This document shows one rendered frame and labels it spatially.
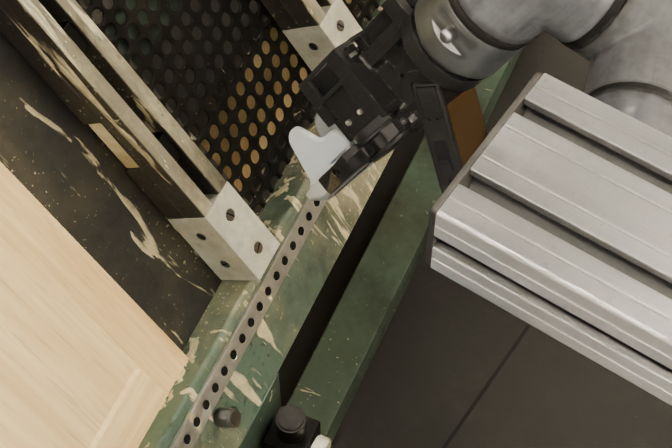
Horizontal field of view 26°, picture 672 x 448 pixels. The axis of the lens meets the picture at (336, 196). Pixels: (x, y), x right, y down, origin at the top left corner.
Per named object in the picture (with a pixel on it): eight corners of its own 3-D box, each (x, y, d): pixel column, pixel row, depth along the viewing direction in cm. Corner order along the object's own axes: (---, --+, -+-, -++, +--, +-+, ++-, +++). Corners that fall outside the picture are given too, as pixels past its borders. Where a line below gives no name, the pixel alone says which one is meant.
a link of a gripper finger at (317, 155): (275, 150, 118) (334, 91, 112) (321, 207, 118) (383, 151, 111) (251, 166, 116) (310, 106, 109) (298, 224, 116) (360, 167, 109)
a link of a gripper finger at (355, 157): (339, 160, 115) (400, 103, 108) (353, 177, 114) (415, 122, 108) (304, 185, 111) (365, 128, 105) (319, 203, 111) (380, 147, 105)
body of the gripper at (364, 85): (348, 56, 114) (436, -33, 106) (417, 141, 114) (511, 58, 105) (290, 92, 109) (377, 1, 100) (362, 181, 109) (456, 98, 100)
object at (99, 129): (126, 169, 178) (142, 168, 176) (86, 124, 174) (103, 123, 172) (137, 150, 180) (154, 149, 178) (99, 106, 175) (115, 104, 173)
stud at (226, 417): (219, 430, 183) (236, 432, 181) (208, 419, 181) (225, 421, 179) (228, 414, 184) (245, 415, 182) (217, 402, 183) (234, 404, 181)
